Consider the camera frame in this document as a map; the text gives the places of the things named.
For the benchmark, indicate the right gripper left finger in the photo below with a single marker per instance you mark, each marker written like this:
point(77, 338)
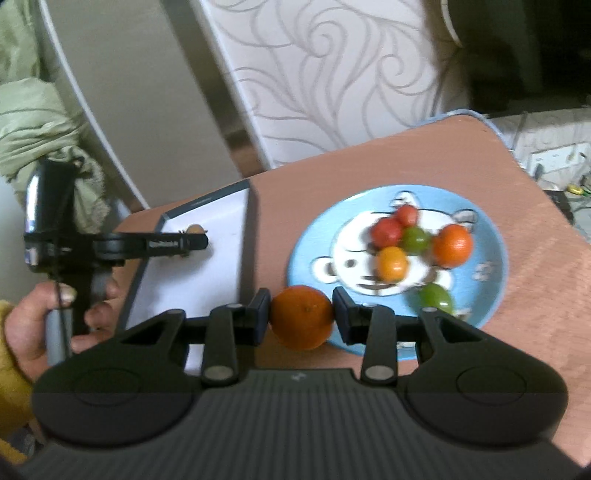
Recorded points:
point(230, 334)

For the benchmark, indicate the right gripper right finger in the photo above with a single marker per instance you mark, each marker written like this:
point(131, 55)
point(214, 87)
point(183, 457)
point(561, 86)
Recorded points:
point(379, 329)

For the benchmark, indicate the oval green tomato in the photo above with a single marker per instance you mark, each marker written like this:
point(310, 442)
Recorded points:
point(433, 295)

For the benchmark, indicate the small orange kumquat front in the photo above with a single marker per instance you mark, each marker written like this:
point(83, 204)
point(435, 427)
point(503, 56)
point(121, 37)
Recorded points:
point(392, 265)

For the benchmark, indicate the large orange tangerine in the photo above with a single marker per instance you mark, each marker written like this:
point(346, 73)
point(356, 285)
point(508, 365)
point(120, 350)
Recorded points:
point(301, 317)

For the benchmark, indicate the round green tomato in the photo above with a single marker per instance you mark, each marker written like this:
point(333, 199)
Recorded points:
point(415, 240)

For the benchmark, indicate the red cherry tomato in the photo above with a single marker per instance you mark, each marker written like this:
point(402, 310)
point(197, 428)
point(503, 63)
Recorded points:
point(407, 215)
point(385, 233)

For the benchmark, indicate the brown longan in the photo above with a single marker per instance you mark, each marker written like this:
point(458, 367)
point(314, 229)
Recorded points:
point(195, 229)

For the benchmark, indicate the person's left hand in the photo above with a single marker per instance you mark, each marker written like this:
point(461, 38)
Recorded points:
point(24, 327)

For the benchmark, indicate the black white cardboard box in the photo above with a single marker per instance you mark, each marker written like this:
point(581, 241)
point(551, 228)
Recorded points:
point(222, 273)

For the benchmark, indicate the blue tiger cartoon plate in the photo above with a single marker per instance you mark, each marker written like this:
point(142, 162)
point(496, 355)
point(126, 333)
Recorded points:
point(336, 251)

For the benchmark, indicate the green knotted curtain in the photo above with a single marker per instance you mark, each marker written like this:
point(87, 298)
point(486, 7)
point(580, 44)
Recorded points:
point(35, 123)

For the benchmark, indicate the yellow fleece sleeve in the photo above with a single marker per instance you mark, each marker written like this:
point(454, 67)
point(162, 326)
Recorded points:
point(15, 392)

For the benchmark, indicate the brown table mat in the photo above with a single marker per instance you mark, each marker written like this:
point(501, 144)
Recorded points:
point(546, 306)

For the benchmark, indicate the black power adapter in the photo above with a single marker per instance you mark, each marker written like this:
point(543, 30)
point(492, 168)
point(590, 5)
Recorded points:
point(560, 200)

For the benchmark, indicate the black television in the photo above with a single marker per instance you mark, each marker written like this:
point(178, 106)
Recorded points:
point(519, 56)

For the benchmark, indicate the white wall power socket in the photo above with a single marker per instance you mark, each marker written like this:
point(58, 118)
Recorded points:
point(558, 158)

